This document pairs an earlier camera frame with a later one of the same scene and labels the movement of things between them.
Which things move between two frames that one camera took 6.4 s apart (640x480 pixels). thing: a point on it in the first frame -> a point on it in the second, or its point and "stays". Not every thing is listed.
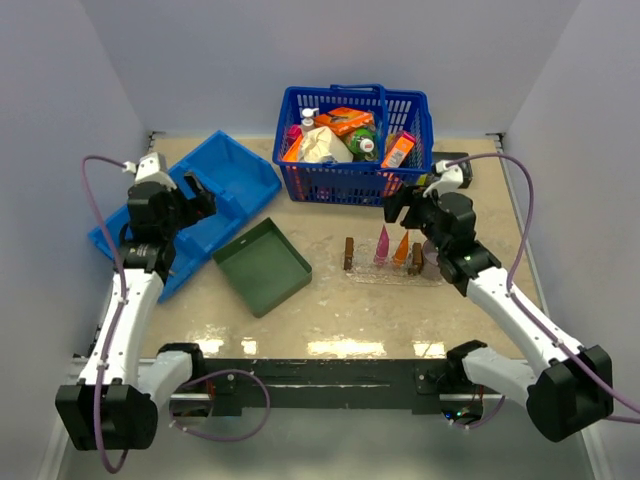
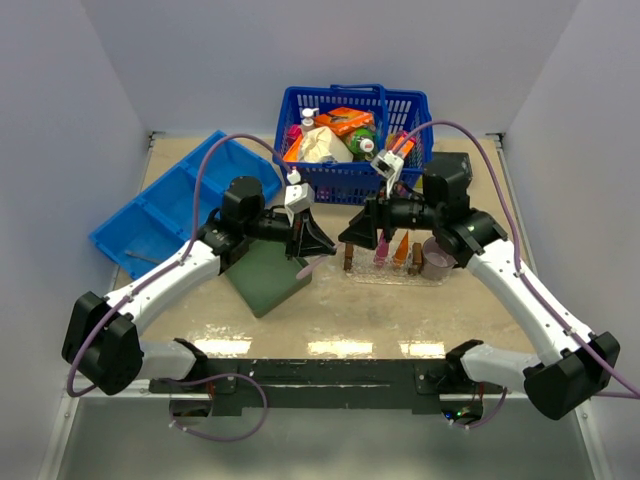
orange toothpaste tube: (401, 255) stays
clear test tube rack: (359, 264) stays
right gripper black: (406, 195) -> (363, 230)
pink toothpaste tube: (381, 255) stays
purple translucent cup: (430, 271) stays
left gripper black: (198, 207) -> (306, 238)
